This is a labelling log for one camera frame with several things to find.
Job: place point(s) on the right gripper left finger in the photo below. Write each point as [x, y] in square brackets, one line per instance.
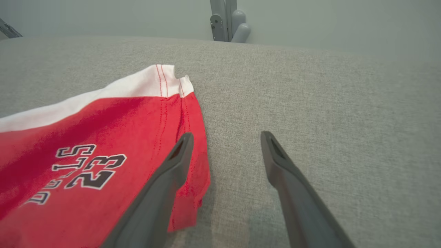
[162, 193]

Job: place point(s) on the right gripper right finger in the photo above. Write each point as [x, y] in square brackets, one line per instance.
[296, 206]

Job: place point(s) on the red Bulls 23 shorts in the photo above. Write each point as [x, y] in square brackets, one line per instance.
[113, 124]

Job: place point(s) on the grey fabric sofa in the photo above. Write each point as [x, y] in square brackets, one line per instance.
[327, 120]

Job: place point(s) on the grey rounded pipe fitting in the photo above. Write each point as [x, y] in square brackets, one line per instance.
[241, 29]

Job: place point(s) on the silver metal floor bracket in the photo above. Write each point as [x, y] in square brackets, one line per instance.
[9, 30]

